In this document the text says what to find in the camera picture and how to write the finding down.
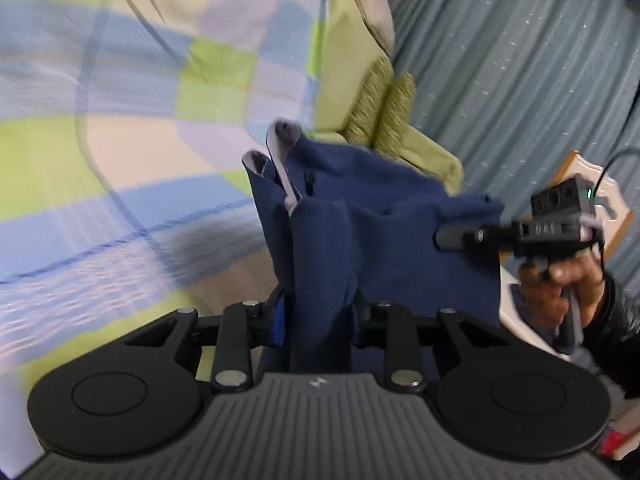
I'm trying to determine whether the navy blue garment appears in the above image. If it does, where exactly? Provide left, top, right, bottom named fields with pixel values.
left=242, top=119, right=506, bottom=386

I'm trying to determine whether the black cable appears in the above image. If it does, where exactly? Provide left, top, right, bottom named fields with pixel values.
left=596, top=146, right=640, bottom=283

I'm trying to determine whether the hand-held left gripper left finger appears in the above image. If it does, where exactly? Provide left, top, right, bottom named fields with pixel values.
left=122, top=295, right=289, bottom=393

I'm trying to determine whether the sofa with green cover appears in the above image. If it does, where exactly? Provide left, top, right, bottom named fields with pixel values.
left=300, top=0, right=467, bottom=197

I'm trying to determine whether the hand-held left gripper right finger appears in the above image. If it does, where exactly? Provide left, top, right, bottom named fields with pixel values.
left=352, top=301, right=511, bottom=393

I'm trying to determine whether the red object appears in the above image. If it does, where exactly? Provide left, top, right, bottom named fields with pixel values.
left=597, top=427, right=629, bottom=461

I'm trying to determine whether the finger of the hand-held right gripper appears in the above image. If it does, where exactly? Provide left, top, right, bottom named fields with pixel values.
left=433, top=222, right=524, bottom=254

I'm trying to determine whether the person's right hand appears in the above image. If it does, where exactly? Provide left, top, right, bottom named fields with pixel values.
left=517, top=251, right=607, bottom=347

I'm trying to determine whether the white panel with wooden trim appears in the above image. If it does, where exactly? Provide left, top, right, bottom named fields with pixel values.
left=500, top=150, right=629, bottom=353

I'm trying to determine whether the checkered blue green blanket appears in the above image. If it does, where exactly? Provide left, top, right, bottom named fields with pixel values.
left=0, top=0, right=331, bottom=391

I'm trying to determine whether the person's right forearm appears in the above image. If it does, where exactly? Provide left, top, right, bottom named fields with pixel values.
left=575, top=275, right=640, bottom=402

